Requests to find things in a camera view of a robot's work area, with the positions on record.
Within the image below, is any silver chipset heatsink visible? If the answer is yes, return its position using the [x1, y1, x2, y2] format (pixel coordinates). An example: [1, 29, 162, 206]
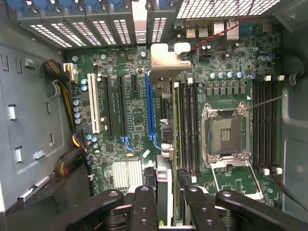
[112, 160, 144, 190]

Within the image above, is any CPU socket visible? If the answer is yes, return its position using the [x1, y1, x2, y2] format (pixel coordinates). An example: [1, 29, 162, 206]
[202, 102, 252, 167]

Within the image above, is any black RAM slot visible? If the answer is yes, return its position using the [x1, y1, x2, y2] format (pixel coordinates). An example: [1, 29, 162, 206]
[194, 81, 202, 180]
[252, 78, 260, 171]
[180, 81, 187, 178]
[259, 78, 267, 173]
[273, 77, 282, 174]
[266, 77, 274, 174]
[187, 81, 194, 179]

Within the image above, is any blue expansion slot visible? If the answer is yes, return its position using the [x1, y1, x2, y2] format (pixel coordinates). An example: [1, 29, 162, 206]
[144, 73, 157, 142]

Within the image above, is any white expansion slot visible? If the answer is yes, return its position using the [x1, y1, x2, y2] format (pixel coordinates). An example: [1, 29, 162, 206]
[87, 73, 101, 135]

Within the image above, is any open black PC case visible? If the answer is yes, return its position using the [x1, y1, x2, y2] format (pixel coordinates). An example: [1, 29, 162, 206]
[0, 0, 308, 231]

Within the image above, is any thin metal locking lever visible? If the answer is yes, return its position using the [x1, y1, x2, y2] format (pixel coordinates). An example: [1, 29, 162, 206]
[246, 94, 288, 111]

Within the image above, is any short black expansion slot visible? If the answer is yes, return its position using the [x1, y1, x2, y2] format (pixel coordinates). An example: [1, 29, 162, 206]
[131, 73, 141, 94]

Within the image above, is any silver power supply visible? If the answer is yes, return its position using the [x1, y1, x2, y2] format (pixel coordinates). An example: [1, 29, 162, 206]
[0, 40, 67, 212]

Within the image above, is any green motherboard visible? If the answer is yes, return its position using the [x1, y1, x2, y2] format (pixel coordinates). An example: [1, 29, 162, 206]
[64, 19, 283, 210]

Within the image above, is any white power connector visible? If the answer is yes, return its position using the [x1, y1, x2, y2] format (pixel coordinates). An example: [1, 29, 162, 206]
[64, 63, 78, 82]

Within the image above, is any sleeved power cable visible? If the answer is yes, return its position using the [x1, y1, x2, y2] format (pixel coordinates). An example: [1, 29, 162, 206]
[42, 59, 89, 179]

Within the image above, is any black looped wire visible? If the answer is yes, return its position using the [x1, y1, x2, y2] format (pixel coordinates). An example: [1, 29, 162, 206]
[276, 48, 306, 87]

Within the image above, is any red black twisted wire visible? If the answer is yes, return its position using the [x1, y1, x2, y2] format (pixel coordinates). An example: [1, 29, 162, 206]
[190, 0, 256, 51]

